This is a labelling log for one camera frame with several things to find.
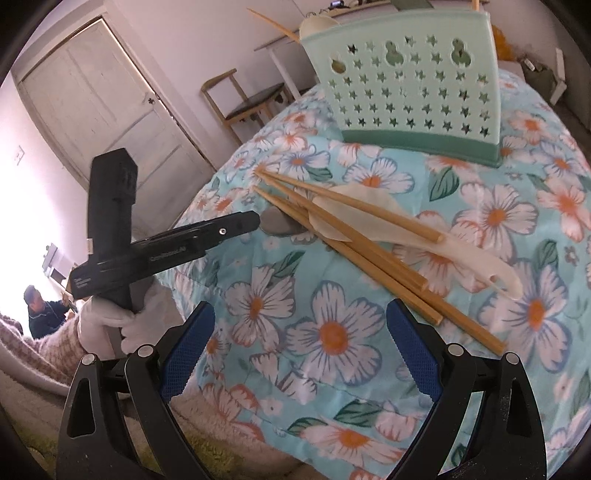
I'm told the blue floral blanket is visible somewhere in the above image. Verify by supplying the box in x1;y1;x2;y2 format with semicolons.
152;69;591;480

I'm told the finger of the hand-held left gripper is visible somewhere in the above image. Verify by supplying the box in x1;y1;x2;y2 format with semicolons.
198;211;262;253

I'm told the green perforated utensil holder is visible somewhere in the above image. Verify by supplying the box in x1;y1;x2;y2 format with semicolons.
300;9;504;169

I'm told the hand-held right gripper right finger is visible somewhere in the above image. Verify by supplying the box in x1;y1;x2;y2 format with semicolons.
387;299;552;480

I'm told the brown checked cloth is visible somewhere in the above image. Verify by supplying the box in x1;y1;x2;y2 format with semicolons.
0;314;86;398

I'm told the white long spoon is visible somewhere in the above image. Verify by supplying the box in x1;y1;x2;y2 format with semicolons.
308;184;524;301

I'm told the person's left hand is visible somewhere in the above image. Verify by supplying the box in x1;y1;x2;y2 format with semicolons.
78;281;183;365

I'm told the cream fluffy blanket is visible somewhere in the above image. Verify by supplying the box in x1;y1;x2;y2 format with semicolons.
0;364;301;480

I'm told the white deep round spoon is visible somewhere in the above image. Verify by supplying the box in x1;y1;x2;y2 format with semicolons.
298;15;335;40

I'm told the yellow plastic bag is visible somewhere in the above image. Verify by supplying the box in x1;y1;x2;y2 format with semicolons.
492;23;513;61

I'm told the green sack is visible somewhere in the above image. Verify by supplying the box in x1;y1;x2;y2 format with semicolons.
519;55;561;100

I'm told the dark grey spoon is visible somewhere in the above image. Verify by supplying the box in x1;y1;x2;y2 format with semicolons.
259;206;303;238

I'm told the white plastic bar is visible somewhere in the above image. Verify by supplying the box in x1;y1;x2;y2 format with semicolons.
549;48;567;104

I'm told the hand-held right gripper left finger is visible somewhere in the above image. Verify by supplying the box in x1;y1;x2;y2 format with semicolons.
55;301;216;480

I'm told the wooden chair with dark seat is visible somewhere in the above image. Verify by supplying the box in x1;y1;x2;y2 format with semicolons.
201;69;296;144

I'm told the white panelled door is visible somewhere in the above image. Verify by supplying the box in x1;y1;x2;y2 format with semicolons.
11;16;218;195

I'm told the long white table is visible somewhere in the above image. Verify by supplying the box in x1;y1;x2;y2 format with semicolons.
254;0;398;100

